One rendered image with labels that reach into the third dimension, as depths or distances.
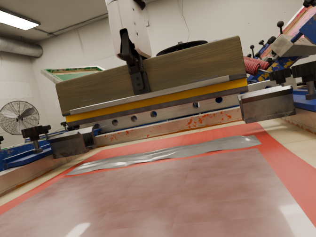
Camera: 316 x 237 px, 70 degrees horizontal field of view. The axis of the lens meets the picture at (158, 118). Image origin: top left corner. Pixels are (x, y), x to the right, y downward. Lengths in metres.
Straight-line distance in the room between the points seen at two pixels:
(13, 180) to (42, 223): 0.22
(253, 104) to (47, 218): 0.36
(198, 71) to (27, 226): 0.34
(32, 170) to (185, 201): 0.37
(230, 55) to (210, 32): 4.29
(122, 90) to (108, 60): 4.68
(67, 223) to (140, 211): 0.08
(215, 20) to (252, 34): 0.72
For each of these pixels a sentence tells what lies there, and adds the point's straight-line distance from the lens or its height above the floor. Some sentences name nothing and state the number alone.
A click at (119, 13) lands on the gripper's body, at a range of 0.44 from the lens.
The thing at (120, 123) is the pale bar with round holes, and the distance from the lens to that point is 0.76.
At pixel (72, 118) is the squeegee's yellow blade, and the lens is 0.53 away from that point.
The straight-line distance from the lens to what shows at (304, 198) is 0.22.
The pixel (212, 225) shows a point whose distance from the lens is 0.19.
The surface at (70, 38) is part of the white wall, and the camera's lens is 5.66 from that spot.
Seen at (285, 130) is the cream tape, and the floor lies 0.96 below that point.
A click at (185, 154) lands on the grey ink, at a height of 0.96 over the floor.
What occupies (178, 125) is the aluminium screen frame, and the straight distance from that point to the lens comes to 0.63.
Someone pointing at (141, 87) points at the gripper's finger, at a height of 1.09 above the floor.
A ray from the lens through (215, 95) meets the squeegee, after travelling 0.43.
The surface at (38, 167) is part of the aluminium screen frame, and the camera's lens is 0.55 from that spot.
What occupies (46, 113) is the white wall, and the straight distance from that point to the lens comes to 6.03.
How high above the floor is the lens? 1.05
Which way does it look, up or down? 4 degrees down
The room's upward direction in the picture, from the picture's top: 13 degrees counter-clockwise
